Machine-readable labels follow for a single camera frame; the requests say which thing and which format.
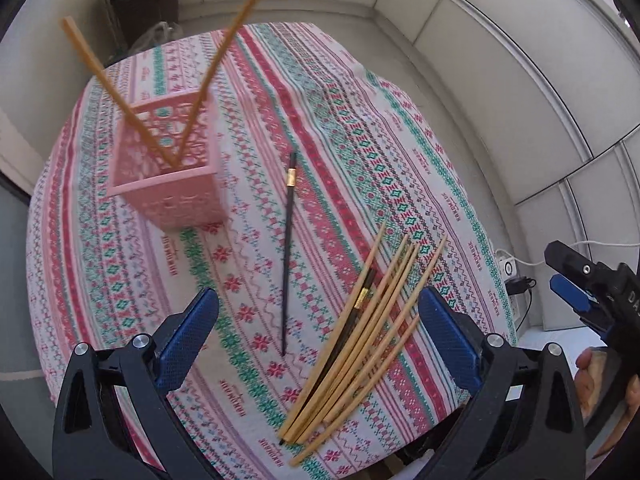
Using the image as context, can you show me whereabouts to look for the patterned red green tablecloth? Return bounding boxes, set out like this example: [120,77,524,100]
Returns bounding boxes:
[25,22,518,480]

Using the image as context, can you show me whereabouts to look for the pile of bamboo chopsticks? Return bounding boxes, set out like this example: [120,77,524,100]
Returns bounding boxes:
[277,220,448,467]

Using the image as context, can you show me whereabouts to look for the white cable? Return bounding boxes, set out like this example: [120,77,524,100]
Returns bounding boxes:
[495,239,640,268]

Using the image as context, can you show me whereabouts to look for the black chopstick with gold band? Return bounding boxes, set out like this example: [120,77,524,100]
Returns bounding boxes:
[279,267,376,446]
[281,151,298,358]

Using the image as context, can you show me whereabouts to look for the tan bamboo chopstick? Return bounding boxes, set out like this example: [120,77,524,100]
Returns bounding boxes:
[170,0,291,168]
[61,16,180,170]

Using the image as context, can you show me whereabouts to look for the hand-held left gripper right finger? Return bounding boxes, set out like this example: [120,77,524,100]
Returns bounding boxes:
[417,287,586,480]

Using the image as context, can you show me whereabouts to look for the clear plastic bag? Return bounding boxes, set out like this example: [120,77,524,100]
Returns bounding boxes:
[131,21,185,55]

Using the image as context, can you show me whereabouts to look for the pink plastic lattice basket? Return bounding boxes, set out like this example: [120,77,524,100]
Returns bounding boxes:
[106,91,228,233]

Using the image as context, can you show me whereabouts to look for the brown wicker bin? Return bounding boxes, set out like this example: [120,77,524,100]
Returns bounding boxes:
[102,0,181,50]

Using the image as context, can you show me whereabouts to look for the white power strip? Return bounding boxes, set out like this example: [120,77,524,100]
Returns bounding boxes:
[495,250,519,282]

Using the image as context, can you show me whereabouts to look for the person's right hand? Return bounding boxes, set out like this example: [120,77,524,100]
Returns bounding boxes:
[574,347,613,418]

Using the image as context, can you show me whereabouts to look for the black power adapter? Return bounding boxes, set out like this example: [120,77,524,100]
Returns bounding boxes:
[505,276,537,297]

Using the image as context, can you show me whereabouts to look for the white kitchen cabinets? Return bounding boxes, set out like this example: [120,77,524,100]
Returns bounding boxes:
[177,0,640,333]

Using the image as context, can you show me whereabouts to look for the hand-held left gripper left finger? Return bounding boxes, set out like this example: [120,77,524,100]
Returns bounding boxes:
[52,287,221,480]

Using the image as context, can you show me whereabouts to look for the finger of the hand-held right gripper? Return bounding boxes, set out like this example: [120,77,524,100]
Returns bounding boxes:
[544,240,602,287]
[549,273,616,345]

